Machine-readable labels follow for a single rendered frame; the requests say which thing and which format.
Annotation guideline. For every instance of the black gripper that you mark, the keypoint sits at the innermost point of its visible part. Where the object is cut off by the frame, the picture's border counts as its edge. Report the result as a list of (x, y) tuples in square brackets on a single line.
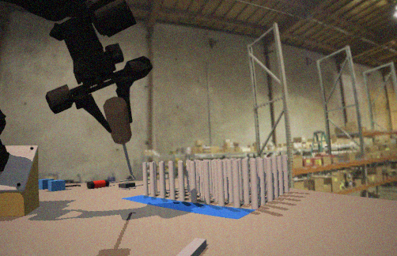
[(62, 98)]

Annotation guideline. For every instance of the blue tape strip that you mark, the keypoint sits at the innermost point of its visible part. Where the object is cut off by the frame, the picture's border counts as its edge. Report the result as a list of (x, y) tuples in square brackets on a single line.
[(210, 210)]

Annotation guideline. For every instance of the blue block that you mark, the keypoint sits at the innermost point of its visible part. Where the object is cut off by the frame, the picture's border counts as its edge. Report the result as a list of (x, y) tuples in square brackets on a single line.
[(43, 183), (55, 185)]

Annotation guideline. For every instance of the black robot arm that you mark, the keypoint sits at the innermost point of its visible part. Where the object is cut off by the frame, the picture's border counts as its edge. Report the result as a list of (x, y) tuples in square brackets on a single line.
[(109, 18)]

